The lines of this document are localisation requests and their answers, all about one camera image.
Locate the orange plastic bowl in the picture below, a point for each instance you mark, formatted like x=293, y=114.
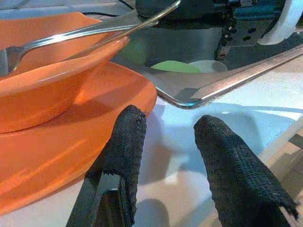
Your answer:
x=35, y=104

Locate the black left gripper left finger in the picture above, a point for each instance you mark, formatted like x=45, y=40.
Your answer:
x=125, y=142

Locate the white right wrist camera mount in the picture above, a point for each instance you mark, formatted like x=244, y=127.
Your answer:
x=281, y=26

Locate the white bowl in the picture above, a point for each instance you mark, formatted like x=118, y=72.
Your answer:
x=213, y=66

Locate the stainless steel sink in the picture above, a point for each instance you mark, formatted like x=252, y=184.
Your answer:
x=170, y=82

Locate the orange plastic plate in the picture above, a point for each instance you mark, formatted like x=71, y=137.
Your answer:
x=47, y=160

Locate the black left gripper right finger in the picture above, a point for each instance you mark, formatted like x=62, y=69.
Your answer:
x=232, y=170

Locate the green plate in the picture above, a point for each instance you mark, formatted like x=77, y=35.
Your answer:
x=175, y=66

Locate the silver metal fork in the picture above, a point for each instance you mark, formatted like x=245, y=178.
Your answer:
x=59, y=37

